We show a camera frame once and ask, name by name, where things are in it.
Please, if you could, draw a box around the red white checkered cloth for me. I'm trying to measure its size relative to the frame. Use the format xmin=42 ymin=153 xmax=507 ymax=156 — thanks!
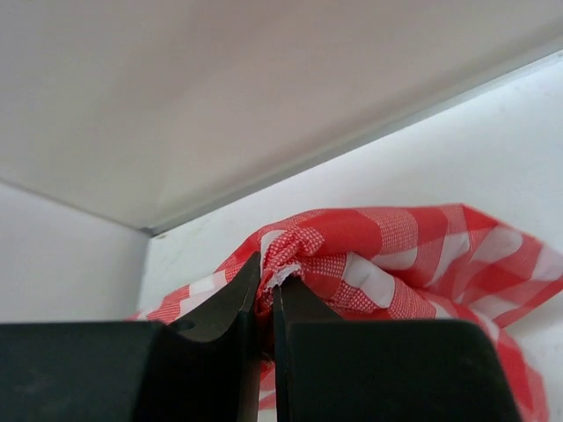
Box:
xmin=136 ymin=204 xmax=562 ymax=421

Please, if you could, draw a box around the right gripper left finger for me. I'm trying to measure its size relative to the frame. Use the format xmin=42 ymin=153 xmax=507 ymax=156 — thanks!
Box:
xmin=170 ymin=252 xmax=260 ymax=421

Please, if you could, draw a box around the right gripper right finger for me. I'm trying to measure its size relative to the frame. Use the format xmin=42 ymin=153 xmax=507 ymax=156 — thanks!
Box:
xmin=273 ymin=276 xmax=341 ymax=421

